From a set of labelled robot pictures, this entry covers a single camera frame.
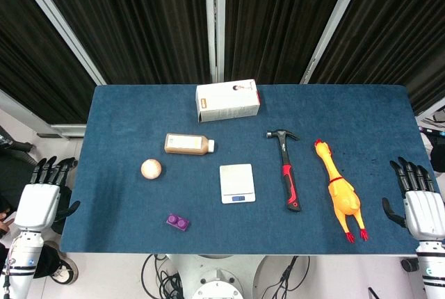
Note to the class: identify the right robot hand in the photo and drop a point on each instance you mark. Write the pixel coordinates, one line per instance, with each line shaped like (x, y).
(422, 208)

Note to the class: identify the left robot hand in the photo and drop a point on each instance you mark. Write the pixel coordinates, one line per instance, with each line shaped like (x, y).
(37, 201)

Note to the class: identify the brown drink bottle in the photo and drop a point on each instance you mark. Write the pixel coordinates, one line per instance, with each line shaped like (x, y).
(187, 144)

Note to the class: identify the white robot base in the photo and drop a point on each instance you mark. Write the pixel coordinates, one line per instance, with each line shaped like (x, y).
(217, 280)

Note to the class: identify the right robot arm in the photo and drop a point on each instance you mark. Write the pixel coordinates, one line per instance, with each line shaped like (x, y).
(432, 268)

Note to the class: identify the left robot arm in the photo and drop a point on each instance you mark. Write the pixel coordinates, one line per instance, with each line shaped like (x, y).
(21, 264)

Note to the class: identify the white digital scale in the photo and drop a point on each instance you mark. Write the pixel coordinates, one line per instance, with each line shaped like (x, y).
(237, 183)

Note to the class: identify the black caster wheel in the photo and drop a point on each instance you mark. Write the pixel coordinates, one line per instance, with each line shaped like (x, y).
(409, 264)

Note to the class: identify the black white shoe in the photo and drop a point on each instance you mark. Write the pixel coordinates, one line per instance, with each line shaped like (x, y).
(64, 270)

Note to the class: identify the yellow rubber chicken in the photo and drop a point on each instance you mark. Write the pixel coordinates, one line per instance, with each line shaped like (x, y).
(339, 187)

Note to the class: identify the beige ball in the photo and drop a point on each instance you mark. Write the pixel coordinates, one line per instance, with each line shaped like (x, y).
(151, 169)

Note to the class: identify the red black claw hammer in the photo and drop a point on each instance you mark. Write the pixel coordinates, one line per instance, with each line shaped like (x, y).
(288, 170)

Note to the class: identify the purple toy brick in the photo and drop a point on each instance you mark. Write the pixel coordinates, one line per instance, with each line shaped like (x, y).
(177, 222)

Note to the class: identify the blue table cloth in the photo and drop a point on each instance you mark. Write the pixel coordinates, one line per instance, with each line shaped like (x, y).
(243, 174)

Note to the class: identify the black curtain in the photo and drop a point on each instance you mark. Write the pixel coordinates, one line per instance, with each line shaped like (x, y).
(139, 21)

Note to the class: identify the white cardboard box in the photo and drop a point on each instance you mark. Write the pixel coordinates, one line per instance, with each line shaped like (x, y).
(227, 101)

